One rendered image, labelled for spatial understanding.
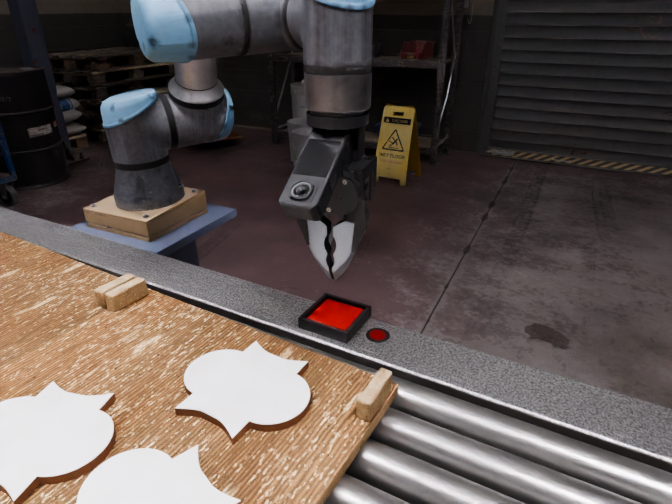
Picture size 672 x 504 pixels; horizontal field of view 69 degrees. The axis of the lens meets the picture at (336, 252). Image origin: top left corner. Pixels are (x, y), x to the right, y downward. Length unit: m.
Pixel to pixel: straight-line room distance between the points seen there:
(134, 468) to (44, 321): 0.32
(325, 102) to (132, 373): 0.37
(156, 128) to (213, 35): 0.55
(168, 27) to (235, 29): 0.07
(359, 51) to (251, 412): 0.38
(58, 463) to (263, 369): 0.21
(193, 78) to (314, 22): 0.57
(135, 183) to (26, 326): 0.46
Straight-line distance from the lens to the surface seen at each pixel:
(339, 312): 0.69
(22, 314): 0.80
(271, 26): 0.61
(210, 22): 0.58
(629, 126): 5.02
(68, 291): 0.82
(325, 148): 0.55
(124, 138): 1.11
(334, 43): 0.54
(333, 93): 0.54
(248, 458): 0.50
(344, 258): 0.61
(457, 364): 0.64
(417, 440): 0.54
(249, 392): 0.54
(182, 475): 0.48
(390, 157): 4.09
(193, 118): 1.12
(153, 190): 1.12
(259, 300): 0.75
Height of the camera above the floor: 1.31
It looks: 27 degrees down
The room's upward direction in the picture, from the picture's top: straight up
